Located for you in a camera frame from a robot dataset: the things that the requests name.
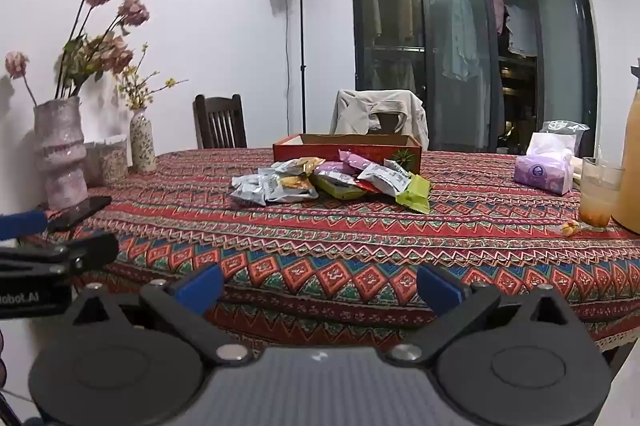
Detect white patterned container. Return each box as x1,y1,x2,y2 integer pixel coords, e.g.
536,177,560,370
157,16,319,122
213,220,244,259
84,134,129,185

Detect orange juice bottle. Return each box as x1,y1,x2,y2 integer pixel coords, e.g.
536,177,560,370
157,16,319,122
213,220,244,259
612,60,640,235

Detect black smartphone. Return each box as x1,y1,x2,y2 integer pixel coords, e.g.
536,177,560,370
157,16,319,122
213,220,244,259
46,196,113,233

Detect black framed sliding glass door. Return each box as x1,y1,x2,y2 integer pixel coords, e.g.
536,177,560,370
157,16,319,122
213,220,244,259
349,0,601,155

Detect studio light on stand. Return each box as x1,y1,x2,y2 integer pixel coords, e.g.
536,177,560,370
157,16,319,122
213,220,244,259
279,0,313,134

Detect hanging clothes behind glass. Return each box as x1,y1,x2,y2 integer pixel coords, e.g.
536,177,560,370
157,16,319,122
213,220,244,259
370,0,541,82

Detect dark wooden chair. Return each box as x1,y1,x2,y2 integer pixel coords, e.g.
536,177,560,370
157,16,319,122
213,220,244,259
193,94,248,150

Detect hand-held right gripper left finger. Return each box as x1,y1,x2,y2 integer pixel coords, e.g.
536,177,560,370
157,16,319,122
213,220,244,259
65,262,254,368

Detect pink ceramic vase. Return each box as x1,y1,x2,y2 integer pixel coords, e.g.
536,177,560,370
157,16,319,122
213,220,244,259
33,96,90,211

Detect beige jacket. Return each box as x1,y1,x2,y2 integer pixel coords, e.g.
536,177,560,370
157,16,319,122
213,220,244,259
329,89,431,151

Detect brown chair under jacket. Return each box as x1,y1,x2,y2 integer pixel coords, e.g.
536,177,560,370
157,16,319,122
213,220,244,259
376,112,402,135

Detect black lamp cable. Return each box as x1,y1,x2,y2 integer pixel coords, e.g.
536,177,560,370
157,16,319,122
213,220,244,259
284,0,294,107

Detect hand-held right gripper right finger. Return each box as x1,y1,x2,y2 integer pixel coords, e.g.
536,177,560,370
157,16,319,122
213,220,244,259
389,263,577,368

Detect yellow flower twigs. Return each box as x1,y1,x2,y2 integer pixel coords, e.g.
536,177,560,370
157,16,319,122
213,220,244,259
117,43,190,111

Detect small floral print vase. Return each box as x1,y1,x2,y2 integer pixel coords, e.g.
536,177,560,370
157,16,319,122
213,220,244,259
129,108,157,173

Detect clear plastic bag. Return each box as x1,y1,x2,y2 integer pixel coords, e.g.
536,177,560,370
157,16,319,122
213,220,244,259
540,120,592,157

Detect drinking glass with juice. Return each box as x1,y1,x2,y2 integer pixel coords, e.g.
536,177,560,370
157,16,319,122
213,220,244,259
578,157,626,227

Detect pile of snack packets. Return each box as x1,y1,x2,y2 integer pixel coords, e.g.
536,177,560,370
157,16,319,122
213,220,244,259
231,148,433,215

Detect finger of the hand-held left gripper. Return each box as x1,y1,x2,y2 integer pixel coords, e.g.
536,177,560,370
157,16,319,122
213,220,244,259
0,209,51,240
0,232,121,280

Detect purple tissue pack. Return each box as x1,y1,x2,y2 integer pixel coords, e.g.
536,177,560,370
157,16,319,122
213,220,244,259
513,132,576,196

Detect red cardboard box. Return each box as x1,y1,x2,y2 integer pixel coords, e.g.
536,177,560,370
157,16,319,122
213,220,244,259
272,132,422,177

